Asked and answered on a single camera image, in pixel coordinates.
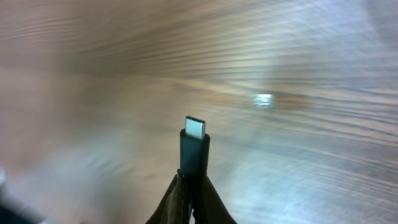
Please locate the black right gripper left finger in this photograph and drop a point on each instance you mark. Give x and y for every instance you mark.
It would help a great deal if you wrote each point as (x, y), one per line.
(174, 206)

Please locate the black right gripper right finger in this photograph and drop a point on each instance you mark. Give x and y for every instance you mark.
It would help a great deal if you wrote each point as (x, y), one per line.
(208, 207)

